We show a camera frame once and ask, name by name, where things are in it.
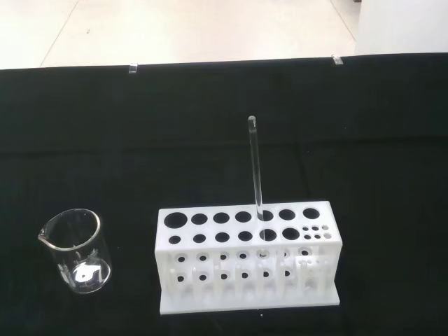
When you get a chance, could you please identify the clear glass beaker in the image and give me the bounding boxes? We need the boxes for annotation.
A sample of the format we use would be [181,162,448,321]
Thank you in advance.
[37,208,113,295]

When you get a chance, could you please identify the black bench cloth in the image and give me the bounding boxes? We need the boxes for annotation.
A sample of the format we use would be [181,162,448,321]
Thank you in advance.
[0,52,448,336]

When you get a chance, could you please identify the white test tube rack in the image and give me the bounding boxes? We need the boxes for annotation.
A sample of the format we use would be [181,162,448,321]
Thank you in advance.
[153,200,341,313]

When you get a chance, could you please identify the white board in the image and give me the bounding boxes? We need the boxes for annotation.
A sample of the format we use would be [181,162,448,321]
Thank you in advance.
[353,0,448,56]

